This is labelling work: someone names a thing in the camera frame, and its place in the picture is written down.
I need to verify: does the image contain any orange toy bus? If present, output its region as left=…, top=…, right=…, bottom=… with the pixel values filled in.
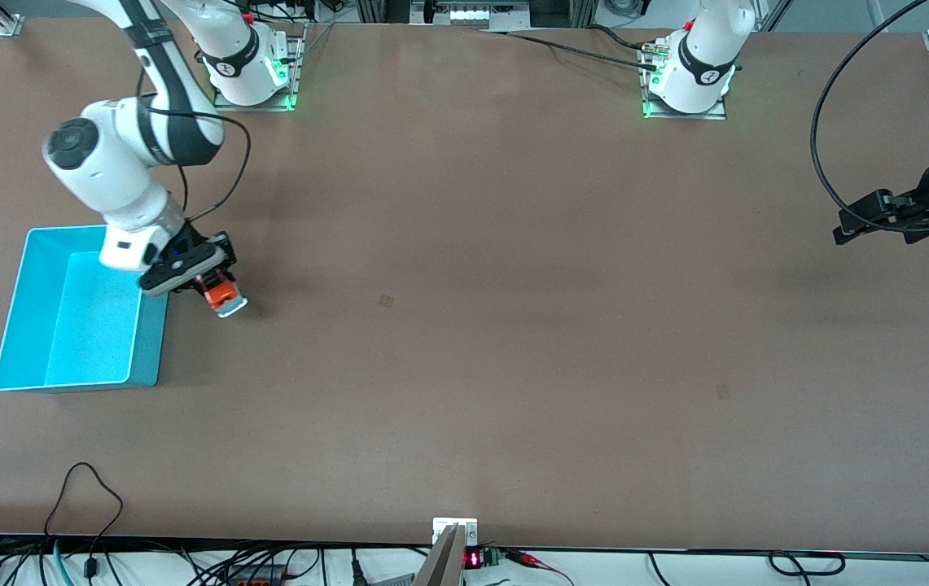
left=204, top=277, right=250, bottom=319

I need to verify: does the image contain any blue plastic open box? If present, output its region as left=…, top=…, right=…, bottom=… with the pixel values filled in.
left=0, top=225, right=171, bottom=394

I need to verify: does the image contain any orange power strip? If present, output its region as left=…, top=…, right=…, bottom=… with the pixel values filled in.
left=224, top=566, right=287, bottom=586

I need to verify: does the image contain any lit white equipment panel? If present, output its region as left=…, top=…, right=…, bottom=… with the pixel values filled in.
left=411, top=0, right=531, bottom=30

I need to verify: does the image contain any grey metal bar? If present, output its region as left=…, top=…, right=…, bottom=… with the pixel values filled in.
left=413, top=525, right=467, bottom=586

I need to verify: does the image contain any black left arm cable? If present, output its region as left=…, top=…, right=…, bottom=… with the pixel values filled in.
left=809, top=0, right=929, bottom=236

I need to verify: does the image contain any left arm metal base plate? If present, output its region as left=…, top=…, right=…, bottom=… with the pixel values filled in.
left=639, top=39, right=730, bottom=121

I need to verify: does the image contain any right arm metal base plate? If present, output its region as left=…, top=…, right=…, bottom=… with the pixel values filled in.
left=212, top=23, right=307, bottom=113

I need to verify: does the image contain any thin black looped cable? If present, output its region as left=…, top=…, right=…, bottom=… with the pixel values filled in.
left=44, top=461, right=125, bottom=580

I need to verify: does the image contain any short black table cable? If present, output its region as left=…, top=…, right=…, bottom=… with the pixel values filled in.
left=586, top=24, right=654, bottom=52

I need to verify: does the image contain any white metal edge bracket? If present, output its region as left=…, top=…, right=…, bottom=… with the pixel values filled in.
left=432, top=518, right=479, bottom=546

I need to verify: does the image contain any long black table cable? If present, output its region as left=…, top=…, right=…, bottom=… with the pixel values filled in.
left=480, top=28, right=660, bottom=72

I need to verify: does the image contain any black coiled cable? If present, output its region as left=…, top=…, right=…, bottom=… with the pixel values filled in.
left=769, top=551, right=847, bottom=578

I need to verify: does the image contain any red wire pair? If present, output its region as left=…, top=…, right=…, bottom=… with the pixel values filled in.
left=505, top=550, right=576, bottom=586

